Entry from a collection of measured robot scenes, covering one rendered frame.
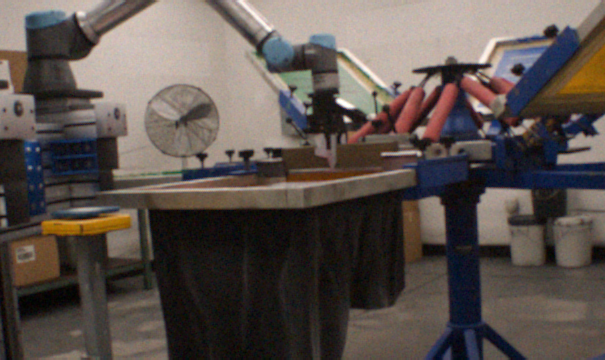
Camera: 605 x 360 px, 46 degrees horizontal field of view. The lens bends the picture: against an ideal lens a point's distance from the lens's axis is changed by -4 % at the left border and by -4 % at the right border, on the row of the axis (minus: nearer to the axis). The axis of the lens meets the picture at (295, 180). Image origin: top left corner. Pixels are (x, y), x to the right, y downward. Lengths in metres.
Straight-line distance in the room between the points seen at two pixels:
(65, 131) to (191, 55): 5.31
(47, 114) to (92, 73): 4.36
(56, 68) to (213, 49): 5.53
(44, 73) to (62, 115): 0.13
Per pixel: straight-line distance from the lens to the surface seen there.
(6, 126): 1.53
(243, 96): 7.49
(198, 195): 1.52
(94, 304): 1.51
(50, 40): 2.07
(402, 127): 2.47
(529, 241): 5.80
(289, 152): 2.08
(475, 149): 2.07
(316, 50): 2.00
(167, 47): 7.04
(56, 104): 2.02
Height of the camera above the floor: 1.07
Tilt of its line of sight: 3 degrees down
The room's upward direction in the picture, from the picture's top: 4 degrees counter-clockwise
